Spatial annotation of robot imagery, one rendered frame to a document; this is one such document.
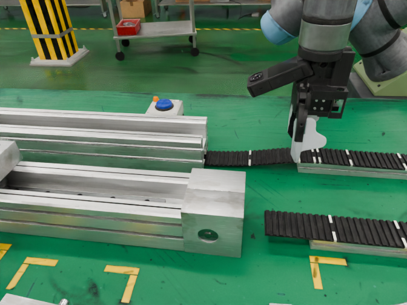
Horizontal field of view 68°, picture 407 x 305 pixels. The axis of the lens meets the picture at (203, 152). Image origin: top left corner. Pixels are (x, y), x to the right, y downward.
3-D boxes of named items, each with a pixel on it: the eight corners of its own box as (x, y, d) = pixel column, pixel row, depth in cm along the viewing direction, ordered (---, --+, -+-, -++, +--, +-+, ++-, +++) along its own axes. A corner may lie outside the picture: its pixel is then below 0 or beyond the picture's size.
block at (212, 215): (243, 201, 58) (246, 162, 52) (240, 258, 48) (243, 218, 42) (197, 197, 59) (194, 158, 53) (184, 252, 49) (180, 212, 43)
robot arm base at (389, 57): (360, 73, 101) (343, 52, 98) (402, 39, 96) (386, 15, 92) (383, 88, 88) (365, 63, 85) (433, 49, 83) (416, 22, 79)
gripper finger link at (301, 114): (304, 144, 54) (310, 94, 51) (295, 143, 54) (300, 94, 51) (300, 137, 58) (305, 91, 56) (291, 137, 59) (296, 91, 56)
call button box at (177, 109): (185, 120, 83) (183, 98, 79) (177, 140, 75) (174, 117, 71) (155, 118, 84) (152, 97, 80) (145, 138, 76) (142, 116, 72)
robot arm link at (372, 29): (358, 38, 96) (334, 5, 91) (405, 13, 86) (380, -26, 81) (354, 61, 90) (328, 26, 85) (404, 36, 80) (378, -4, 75)
